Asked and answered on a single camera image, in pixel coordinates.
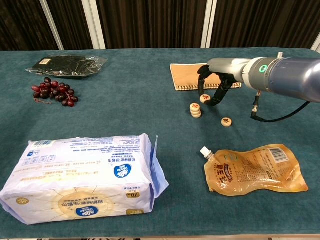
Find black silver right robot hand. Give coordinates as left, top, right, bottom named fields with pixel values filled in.
left=197, top=57, right=253, bottom=107

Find kraft spiral notebook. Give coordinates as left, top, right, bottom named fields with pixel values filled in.
left=169, top=62, right=243, bottom=92

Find brown spout pouch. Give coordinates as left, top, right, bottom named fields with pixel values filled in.
left=199, top=143, right=310, bottom=197

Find teal table cloth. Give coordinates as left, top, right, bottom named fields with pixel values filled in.
left=0, top=47, right=320, bottom=238

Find black gloves in clear bag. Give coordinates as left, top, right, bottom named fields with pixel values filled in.
left=24, top=54, right=108, bottom=80

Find dark red grape bunch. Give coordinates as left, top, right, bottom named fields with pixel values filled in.
left=31, top=76, right=80, bottom=108

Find white blue diaper pack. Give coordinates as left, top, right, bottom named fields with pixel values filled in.
left=0, top=133, right=170, bottom=225

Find white partition post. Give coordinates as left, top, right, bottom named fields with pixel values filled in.
left=39, top=0, right=65, bottom=50
left=311, top=34, right=320, bottom=53
left=82, top=0, right=107, bottom=50
left=200, top=0, right=217, bottom=49

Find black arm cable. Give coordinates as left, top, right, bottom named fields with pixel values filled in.
left=250, top=91, right=312, bottom=123

